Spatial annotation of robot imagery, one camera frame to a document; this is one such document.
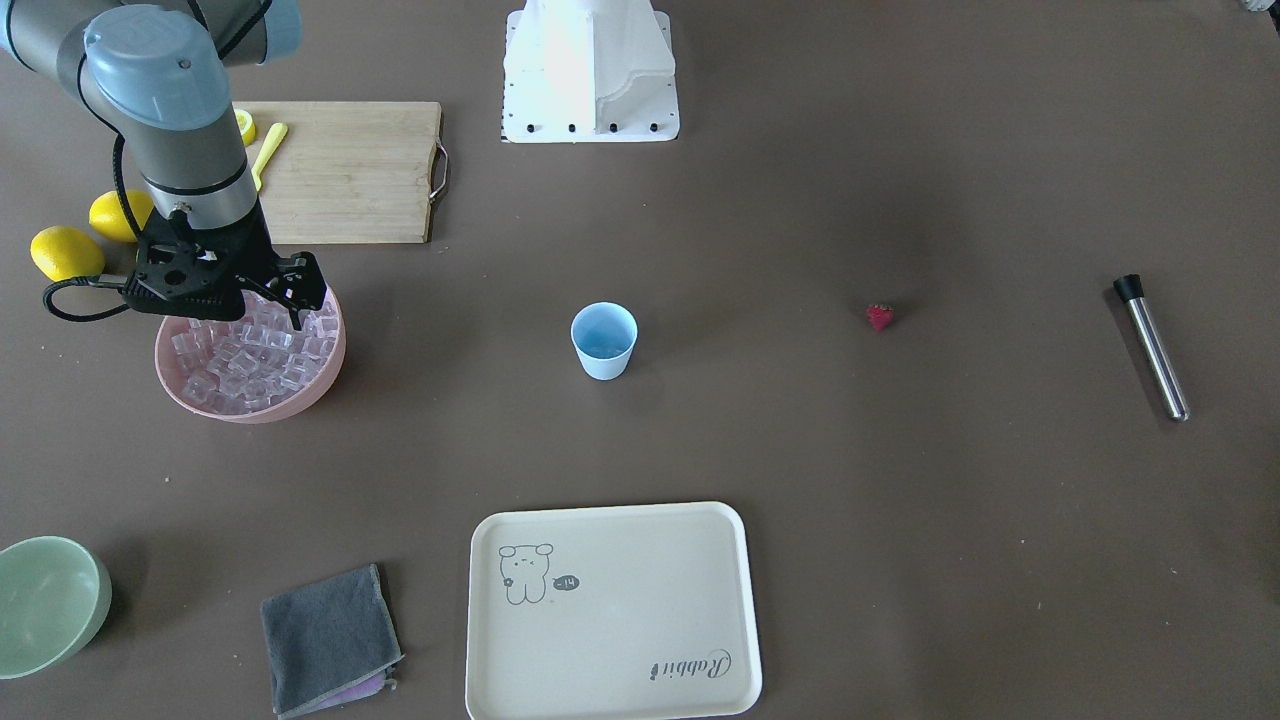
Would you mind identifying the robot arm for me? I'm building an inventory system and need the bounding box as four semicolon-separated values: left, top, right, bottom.
3;1;326;329

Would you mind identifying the wooden cutting board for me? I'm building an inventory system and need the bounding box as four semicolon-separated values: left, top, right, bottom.
237;101;447;249

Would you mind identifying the whole yellow lemon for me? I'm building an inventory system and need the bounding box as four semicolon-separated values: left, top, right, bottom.
88;188;154;243
29;225;106;282

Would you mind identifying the yellow plastic knife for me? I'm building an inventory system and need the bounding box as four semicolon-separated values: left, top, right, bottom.
250;122;289;193

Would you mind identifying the green ceramic bowl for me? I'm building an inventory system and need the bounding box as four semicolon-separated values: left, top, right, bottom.
1;536;113;680

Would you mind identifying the grey folded cloth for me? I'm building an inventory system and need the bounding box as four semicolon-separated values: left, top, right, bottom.
260;562;404;719

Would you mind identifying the cream tray with bear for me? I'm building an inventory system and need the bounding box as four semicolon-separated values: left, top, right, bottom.
465;501;763;719

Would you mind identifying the lemon slice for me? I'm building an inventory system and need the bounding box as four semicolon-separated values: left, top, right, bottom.
234;108;257;149

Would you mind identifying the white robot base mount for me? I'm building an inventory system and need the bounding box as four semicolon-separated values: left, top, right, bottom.
500;1;681;143

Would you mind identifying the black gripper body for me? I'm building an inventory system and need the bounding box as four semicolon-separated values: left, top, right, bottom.
122;205;284;322

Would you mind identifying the steel muddler with black tip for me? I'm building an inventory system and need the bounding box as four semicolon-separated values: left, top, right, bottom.
1112;274;1190;421

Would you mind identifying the pink bowl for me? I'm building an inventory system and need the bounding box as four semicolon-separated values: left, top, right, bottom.
155;290;346;424

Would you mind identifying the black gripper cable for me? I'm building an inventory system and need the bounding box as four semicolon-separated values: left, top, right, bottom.
42;129;161;324

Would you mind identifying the red strawberry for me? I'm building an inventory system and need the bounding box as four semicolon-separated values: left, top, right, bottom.
865;304;896;333

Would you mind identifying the light blue cup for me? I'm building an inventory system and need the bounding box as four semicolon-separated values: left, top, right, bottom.
570;302;639;380

